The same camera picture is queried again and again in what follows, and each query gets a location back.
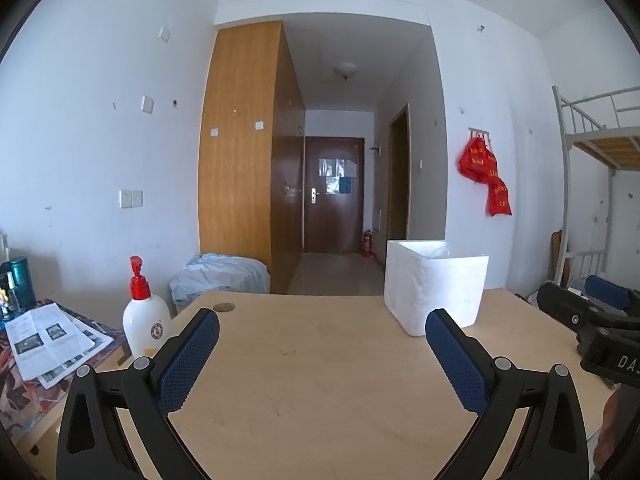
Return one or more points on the light blue cloth bundle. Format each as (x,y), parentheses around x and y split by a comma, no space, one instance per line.
(220,277)

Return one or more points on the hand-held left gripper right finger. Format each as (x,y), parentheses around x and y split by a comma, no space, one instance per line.
(455,360)

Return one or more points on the ceiling lamp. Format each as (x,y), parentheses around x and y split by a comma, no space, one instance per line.
(346,70)

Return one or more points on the teal cup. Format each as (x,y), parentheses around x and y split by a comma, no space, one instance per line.
(22,280)

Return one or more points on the wooden wardrobe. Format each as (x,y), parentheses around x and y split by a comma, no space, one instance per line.
(240,160)

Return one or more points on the printed desk mat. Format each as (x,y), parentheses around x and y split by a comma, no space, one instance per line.
(20,400)

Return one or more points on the double wall socket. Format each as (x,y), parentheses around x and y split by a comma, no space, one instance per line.
(131,198)

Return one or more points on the small grey door notice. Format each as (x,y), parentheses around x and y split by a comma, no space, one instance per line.
(332,186)

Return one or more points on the white lotion bottle red pump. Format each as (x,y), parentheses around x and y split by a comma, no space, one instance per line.
(147,320)

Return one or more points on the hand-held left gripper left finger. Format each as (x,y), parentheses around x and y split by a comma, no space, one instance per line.
(192,355)

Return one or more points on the white wall switch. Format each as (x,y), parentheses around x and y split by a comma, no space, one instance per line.
(147,104)
(164,34)

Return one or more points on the brown cardboard sheet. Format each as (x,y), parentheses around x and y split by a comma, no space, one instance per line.
(557,260)

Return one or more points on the white foam box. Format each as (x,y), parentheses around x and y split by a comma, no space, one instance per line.
(435,290)

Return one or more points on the blue door notice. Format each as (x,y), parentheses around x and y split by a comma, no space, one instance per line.
(346,185)

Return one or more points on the small red plastic bag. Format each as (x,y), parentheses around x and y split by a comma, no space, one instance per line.
(500,200)

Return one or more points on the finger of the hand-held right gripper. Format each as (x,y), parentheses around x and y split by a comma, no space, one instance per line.
(565,305)
(607,292)

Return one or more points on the dark brown entry door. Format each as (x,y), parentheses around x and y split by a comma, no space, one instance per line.
(332,220)

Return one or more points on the red fire extinguisher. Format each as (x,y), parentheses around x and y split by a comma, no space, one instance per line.
(368,245)

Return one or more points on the small clear spray bottle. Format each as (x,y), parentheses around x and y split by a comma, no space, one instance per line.
(12,292)

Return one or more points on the paper leaflet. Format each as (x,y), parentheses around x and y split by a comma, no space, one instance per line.
(97,342)
(45,340)

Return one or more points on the person's right forearm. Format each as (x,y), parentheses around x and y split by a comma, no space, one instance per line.
(615,435)

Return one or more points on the metal bunk bed frame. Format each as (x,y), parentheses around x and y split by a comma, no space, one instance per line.
(610,145)

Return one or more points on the metal wall hook rack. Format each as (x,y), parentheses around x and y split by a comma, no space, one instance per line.
(479,132)

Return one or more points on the large red plastic bag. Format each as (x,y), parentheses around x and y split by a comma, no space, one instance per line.
(477,160)

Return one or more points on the wall bracket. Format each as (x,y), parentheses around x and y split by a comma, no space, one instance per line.
(376,149)

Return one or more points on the brown side door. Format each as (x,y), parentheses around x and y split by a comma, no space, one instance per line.
(398,175)

